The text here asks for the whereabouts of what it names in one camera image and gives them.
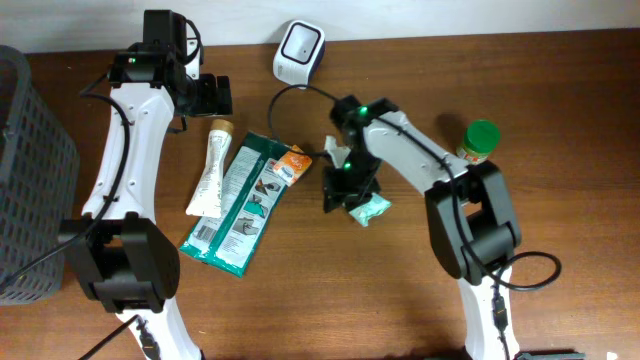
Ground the teal tissue pack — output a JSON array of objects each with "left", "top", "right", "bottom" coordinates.
[{"left": 349, "top": 193, "right": 392, "bottom": 227}]

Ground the small orange box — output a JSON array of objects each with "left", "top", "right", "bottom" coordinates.
[{"left": 273, "top": 145, "right": 312, "bottom": 186}]

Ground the green white wipes package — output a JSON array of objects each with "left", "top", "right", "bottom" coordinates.
[{"left": 179, "top": 132, "right": 288, "bottom": 278}]

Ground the white tube gold cap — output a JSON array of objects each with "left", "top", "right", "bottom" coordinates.
[{"left": 186, "top": 119, "right": 234, "bottom": 218}]

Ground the green lid jar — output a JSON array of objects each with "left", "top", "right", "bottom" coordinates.
[{"left": 456, "top": 119, "right": 501, "bottom": 165}]

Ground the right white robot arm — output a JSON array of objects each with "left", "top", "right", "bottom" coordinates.
[{"left": 323, "top": 95, "right": 521, "bottom": 359}]

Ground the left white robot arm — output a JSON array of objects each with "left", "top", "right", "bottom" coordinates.
[{"left": 58, "top": 10, "right": 233, "bottom": 359}]

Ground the white barcode scanner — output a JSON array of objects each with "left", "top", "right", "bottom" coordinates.
[{"left": 272, "top": 20, "right": 326, "bottom": 85}]

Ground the dark grey plastic basket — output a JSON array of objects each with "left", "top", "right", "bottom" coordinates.
[{"left": 1, "top": 45, "right": 80, "bottom": 278}]

